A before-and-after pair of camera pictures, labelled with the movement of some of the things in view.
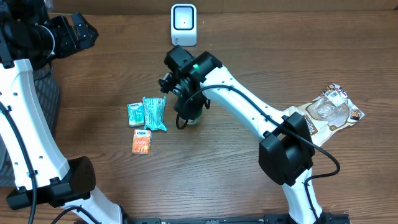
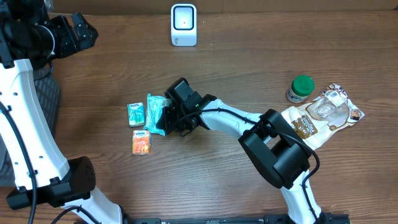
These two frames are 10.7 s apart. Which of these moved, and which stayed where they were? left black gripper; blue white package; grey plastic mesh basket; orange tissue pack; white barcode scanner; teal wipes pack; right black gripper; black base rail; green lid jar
Moved: green lid jar; teal wipes pack; right black gripper
Stayed: left black gripper; grey plastic mesh basket; orange tissue pack; white barcode scanner; black base rail; blue white package
